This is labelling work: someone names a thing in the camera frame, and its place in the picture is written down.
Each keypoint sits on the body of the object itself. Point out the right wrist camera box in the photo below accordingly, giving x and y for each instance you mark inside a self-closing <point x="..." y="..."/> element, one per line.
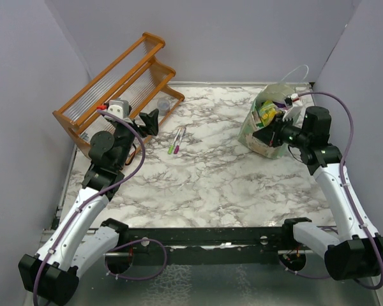
<point x="292" y="100"/>

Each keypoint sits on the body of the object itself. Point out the yellow green snack packet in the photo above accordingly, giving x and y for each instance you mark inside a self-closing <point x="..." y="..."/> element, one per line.
<point x="267" y="112"/>

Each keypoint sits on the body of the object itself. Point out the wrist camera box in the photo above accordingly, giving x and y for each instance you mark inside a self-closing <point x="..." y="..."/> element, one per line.
<point x="116" y="108"/>
<point x="292" y="100"/>

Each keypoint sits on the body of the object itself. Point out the green printed paper bag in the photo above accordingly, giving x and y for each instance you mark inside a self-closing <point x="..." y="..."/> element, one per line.
<point x="276" y="103"/>

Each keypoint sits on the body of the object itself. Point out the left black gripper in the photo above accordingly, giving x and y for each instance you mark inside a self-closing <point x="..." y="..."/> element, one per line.
<point x="151" y="126"/>

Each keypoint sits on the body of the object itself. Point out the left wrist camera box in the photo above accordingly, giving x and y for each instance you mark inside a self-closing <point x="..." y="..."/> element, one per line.
<point x="116" y="108"/>

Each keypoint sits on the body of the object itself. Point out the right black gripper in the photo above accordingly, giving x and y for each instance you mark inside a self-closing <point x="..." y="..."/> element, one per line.
<point x="270" y="135"/>

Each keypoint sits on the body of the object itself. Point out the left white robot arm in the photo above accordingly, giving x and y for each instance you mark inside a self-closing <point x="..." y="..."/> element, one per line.
<point x="53" y="273"/>

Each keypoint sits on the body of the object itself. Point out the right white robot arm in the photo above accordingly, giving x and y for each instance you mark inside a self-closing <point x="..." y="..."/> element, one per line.
<point x="357" y="251"/>

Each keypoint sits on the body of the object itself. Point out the orange wooden shelf rack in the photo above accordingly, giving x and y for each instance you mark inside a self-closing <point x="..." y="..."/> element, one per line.
<point x="136" y="76"/>

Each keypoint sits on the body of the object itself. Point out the small clear plastic jar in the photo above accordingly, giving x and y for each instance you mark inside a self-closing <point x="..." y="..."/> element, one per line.
<point x="163" y="105"/>

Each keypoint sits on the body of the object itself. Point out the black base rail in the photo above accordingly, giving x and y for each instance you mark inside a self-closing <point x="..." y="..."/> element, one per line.
<point x="201" y="246"/>

